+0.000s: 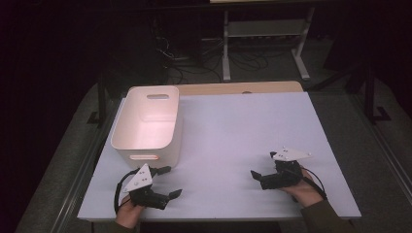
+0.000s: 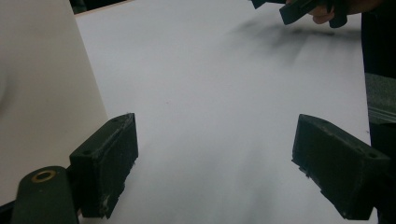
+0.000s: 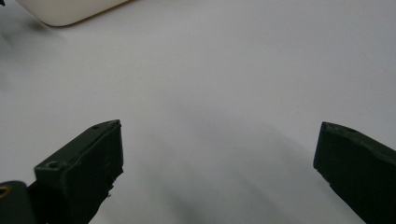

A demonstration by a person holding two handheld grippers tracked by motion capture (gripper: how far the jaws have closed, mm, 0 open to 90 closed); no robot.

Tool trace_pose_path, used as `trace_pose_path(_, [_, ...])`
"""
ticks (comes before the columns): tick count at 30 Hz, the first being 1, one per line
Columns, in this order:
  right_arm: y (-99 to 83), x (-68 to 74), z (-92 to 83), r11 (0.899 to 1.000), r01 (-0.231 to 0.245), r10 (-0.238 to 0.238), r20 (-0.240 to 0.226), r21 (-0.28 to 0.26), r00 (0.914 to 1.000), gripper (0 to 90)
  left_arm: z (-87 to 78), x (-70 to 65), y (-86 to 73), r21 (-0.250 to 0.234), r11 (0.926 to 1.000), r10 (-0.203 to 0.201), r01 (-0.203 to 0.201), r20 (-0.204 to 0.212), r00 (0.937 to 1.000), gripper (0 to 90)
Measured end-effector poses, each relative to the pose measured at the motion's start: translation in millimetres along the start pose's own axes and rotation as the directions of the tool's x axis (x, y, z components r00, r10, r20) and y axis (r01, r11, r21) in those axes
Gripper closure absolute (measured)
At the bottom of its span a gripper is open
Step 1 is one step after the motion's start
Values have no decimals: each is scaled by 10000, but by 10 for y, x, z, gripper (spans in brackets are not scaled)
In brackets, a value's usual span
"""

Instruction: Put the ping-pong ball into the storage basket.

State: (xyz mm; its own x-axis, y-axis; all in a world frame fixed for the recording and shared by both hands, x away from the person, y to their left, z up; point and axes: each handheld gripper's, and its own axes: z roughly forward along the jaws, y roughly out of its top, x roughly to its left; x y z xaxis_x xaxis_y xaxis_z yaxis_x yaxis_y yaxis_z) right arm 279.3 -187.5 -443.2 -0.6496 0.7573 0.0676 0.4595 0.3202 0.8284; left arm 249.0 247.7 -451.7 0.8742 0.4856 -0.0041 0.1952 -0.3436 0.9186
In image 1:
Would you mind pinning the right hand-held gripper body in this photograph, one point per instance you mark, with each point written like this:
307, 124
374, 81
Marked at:
281, 176

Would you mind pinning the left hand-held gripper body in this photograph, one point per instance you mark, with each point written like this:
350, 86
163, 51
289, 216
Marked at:
141, 181

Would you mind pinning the white plastic storage bin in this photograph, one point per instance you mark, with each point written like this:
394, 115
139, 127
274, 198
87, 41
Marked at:
147, 124

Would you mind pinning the person's right hand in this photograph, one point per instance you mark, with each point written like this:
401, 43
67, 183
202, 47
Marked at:
304, 192

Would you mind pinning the person's left hand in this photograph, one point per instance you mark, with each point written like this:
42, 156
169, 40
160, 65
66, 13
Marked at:
129, 213

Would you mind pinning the wooden table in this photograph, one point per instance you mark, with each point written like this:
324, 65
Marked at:
239, 88

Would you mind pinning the black metal stand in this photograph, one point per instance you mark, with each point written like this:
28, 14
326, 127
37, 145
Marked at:
101, 97
370, 93

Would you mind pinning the white metal stand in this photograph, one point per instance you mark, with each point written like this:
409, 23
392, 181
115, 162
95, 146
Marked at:
265, 29

